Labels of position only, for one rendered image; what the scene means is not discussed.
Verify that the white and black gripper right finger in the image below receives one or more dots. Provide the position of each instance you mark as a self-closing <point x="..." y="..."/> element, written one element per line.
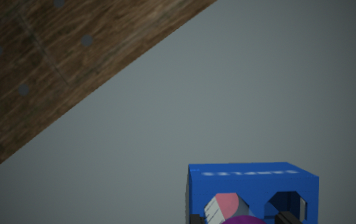
<point x="286" y="217"/>

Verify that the blue tube rack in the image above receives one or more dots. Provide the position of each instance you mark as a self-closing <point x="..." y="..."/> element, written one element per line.
<point x="256" y="184"/>

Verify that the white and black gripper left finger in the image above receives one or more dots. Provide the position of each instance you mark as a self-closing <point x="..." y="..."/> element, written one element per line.
<point x="196" y="219"/>

